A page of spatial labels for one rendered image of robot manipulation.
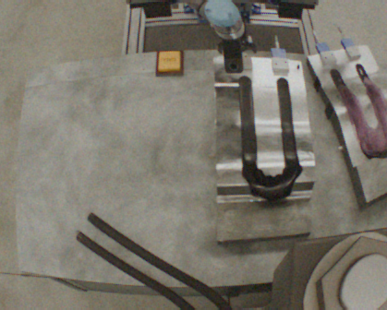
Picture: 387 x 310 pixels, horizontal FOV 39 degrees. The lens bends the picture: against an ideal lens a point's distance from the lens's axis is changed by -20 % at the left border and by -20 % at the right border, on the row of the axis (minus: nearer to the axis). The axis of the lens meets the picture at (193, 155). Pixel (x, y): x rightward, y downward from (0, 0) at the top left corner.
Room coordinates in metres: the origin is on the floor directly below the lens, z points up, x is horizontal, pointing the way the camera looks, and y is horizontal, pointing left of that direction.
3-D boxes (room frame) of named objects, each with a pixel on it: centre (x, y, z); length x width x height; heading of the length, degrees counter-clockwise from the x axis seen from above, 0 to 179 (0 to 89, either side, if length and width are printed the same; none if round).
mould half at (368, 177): (0.56, -0.56, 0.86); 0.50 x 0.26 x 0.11; 9
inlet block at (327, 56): (0.82, -0.45, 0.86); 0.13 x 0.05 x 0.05; 9
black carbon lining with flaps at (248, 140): (0.54, -0.20, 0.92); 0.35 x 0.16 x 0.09; 172
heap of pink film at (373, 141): (0.56, -0.55, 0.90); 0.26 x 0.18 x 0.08; 9
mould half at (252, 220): (0.52, -0.19, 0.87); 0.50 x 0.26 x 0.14; 172
